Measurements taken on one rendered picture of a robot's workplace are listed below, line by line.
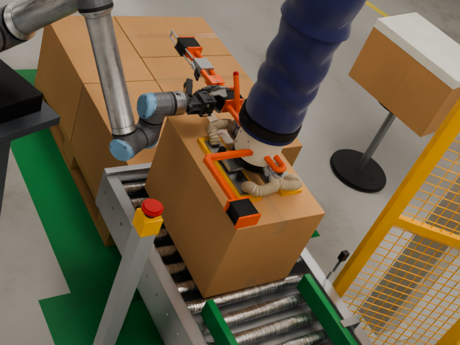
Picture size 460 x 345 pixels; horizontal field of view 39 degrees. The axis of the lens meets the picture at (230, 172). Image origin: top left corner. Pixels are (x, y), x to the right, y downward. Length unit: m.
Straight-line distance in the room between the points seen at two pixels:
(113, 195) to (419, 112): 1.89
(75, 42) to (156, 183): 1.16
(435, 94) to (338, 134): 1.11
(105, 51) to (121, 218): 0.76
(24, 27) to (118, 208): 0.79
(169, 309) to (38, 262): 0.93
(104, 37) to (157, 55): 1.49
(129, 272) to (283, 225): 0.57
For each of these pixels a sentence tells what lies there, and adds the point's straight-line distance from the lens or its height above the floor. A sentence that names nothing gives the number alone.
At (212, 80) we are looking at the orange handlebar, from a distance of 2.63.
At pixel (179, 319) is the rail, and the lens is 2.40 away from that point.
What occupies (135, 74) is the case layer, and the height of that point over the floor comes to 0.54.
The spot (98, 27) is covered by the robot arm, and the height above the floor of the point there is 1.35.
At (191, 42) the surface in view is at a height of 1.10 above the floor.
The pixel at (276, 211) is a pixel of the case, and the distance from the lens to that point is 2.39.
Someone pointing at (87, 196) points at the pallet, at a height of 0.02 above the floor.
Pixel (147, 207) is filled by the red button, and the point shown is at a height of 1.04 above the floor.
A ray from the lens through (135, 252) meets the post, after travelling 2.20.
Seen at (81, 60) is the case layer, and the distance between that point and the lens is 3.49.
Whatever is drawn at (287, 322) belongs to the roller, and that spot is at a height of 0.55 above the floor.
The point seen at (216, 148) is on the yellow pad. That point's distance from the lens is 2.49.
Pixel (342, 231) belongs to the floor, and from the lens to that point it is 3.97.
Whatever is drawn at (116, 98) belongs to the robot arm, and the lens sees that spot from 2.29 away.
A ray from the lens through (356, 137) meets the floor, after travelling 4.78.
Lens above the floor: 2.49
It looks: 39 degrees down
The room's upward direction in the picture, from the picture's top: 24 degrees clockwise
